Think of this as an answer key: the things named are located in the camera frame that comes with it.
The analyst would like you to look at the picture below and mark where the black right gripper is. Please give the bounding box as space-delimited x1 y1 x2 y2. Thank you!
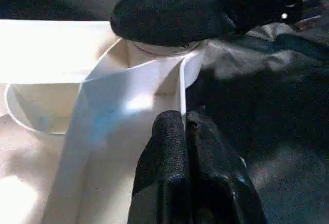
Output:
205 0 309 33

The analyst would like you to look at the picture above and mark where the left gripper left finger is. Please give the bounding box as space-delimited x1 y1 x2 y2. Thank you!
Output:
127 110 191 224

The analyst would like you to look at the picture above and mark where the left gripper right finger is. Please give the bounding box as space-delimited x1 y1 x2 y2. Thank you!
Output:
187 110 268 224

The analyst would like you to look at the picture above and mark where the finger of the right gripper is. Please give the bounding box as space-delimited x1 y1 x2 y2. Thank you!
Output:
110 0 236 47

